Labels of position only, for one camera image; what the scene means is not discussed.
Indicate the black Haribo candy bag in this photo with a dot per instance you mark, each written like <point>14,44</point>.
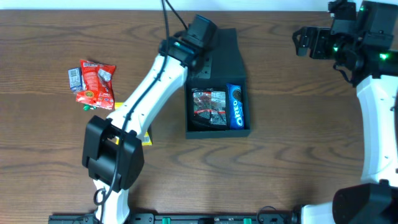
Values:
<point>209,108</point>

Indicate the small blue white packet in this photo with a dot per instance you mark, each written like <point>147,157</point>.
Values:
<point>75,80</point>

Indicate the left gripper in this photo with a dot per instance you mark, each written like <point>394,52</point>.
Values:
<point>206,65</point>

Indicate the yellow snack bag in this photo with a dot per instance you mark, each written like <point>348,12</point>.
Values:
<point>147,139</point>

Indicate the small green wrapped candy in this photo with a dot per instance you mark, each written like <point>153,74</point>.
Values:
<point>88,107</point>

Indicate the blue Oreo cookie pack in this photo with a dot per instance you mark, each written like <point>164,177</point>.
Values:
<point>235,106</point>

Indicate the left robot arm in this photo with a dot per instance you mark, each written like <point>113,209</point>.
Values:
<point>112,149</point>

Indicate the red candy bag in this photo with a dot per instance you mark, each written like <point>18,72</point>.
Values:
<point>98,90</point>

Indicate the dark green lidded box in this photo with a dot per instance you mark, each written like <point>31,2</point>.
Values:
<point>227,67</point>

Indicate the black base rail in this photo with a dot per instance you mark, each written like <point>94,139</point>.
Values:
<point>149,218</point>

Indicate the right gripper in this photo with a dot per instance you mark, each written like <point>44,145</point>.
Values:
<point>313,42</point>

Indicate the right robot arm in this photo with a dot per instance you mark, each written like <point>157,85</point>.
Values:
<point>359,43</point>

